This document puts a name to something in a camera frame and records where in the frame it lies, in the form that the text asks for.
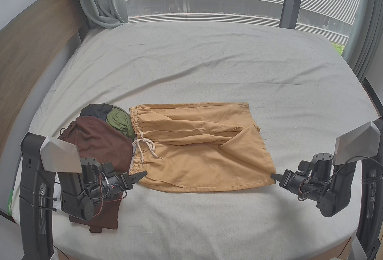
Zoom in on bed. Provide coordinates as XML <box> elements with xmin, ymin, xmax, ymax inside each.
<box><xmin>0</xmin><ymin>0</ymin><xmax>383</xmax><ymax>260</ymax></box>

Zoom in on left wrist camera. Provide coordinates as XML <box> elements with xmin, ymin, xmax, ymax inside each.
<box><xmin>102</xmin><ymin>162</ymin><xmax>116</xmax><ymax>177</ymax></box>

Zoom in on tan shorts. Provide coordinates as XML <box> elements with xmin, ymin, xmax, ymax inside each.
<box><xmin>129</xmin><ymin>101</ymin><xmax>276</xmax><ymax>193</ymax></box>

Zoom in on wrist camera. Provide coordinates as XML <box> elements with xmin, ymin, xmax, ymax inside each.
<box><xmin>102</xmin><ymin>162</ymin><xmax>116</xmax><ymax>177</ymax></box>
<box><xmin>298</xmin><ymin>160</ymin><xmax>313</xmax><ymax>177</ymax></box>

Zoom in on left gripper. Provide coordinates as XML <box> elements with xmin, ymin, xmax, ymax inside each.
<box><xmin>100</xmin><ymin>172</ymin><xmax>134</xmax><ymax>195</ymax></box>

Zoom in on olive green garment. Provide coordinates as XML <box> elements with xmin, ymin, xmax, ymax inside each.
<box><xmin>107</xmin><ymin>106</ymin><xmax>135</xmax><ymax>139</ymax></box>

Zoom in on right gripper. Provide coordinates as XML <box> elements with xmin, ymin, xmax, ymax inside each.
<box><xmin>280</xmin><ymin>170</ymin><xmax>312</xmax><ymax>196</ymax></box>

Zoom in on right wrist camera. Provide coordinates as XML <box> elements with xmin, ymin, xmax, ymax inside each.
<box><xmin>298</xmin><ymin>160</ymin><xmax>313</xmax><ymax>177</ymax></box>

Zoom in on brown shorts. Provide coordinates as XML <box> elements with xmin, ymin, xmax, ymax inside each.
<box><xmin>57</xmin><ymin>116</ymin><xmax>133</xmax><ymax>234</ymax></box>

